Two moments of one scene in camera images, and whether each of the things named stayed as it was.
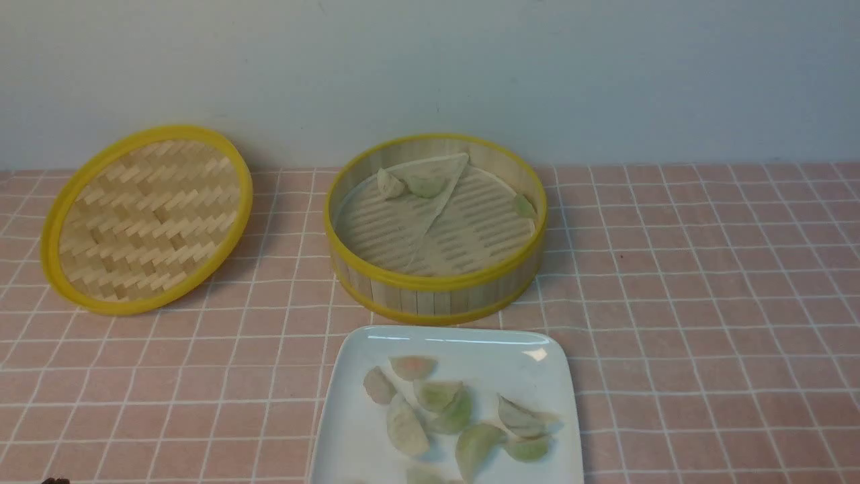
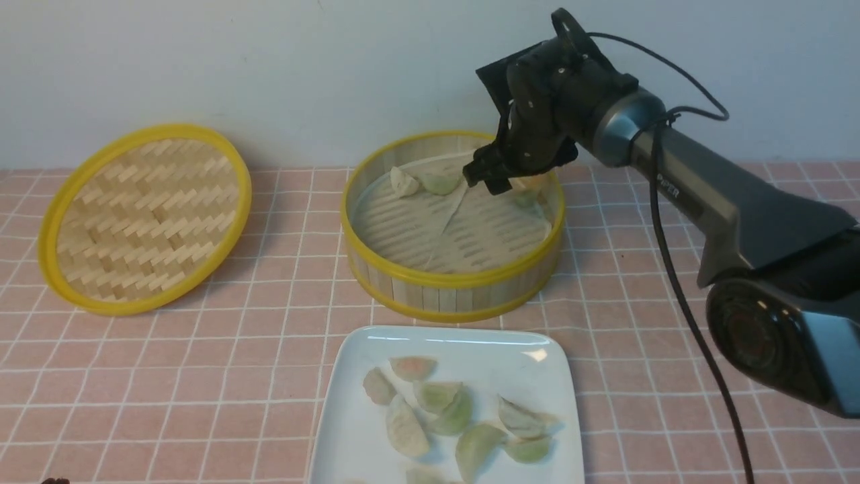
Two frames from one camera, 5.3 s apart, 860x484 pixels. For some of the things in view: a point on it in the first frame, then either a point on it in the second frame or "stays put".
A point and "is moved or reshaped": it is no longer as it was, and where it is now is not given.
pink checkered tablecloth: x=711 y=311 stays put
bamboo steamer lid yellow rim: x=144 y=217 stays put
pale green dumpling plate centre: x=437 y=395 stays put
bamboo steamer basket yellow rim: x=406 y=296 is moved or reshaped
